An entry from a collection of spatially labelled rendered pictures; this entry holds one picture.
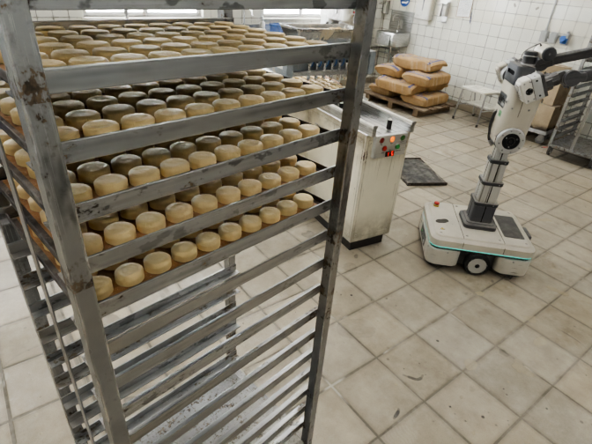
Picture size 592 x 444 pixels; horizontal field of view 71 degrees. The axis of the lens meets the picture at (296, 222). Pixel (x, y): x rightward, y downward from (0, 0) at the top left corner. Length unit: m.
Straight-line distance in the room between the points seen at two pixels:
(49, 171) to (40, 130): 0.05
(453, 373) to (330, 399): 0.64
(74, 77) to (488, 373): 2.18
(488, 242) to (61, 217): 2.58
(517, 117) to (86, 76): 2.41
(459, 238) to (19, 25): 2.60
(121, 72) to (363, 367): 1.83
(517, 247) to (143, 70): 2.62
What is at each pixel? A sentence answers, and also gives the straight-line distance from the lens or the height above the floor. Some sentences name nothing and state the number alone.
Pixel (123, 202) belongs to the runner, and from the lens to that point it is 0.68.
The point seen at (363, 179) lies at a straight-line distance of 2.63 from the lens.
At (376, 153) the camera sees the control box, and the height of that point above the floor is 0.73.
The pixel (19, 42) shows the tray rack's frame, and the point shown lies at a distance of 0.55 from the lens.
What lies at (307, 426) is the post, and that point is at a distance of 1.65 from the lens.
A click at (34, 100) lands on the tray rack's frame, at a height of 1.49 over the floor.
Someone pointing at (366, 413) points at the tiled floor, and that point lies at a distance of 2.03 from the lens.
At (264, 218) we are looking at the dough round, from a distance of 0.95.
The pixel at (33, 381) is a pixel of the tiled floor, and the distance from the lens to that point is 2.30.
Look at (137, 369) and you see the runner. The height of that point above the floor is 0.97.
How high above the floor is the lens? 1.63
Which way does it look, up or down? 31 degrees down
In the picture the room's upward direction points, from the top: 5 degrees clockwise
